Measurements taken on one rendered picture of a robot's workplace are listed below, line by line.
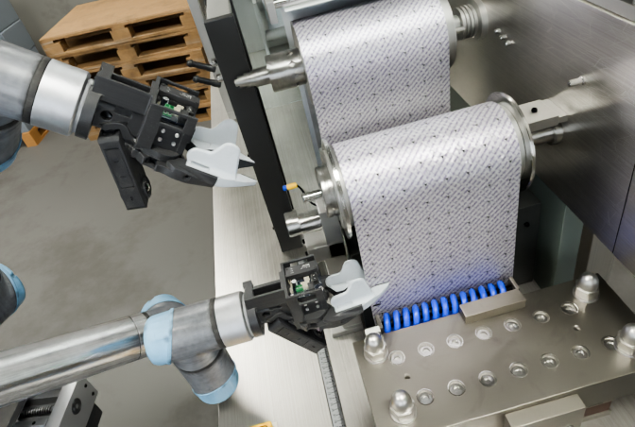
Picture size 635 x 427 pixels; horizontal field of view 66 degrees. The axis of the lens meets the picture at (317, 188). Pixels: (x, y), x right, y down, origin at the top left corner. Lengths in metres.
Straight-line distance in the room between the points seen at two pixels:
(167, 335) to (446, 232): 0.42
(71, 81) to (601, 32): 0.59
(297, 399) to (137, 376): 1.44
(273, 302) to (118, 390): 1.62
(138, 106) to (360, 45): 0.38
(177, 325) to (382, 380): 0.30
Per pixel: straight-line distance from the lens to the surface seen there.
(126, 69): 3.77
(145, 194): 0.65
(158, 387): 2.21
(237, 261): 1.16
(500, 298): 0.81
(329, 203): 0.67
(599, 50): 0.68
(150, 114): 0.56
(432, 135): 0.67
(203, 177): 0.60
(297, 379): 0.93
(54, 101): 0.58
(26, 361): 0.84
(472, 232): 0.75
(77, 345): 0.86
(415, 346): 0.78
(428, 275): 0.78
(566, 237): 0.89
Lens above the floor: 1.68
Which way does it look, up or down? 38 degrees down
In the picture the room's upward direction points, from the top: 14 degrees counter-clockwise
